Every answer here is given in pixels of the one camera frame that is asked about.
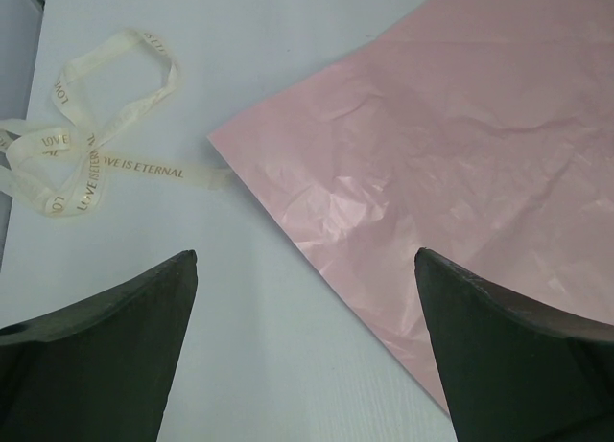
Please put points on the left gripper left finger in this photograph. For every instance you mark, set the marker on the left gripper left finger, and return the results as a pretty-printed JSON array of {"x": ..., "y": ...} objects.
[{"x": 100, "y": 369}]

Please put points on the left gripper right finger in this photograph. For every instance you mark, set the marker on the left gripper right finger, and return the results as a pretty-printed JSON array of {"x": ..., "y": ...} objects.
[{"x": 513, "y": 368}]

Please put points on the cream printed ribbon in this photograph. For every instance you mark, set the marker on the cream printed ribbon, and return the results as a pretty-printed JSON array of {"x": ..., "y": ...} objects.
[{"x": 60, "y": 171}]

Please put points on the pink wrapping paper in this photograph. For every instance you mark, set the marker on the pink wrapping paper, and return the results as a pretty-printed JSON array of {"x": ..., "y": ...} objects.
[{"x": 482, "y": 129}]

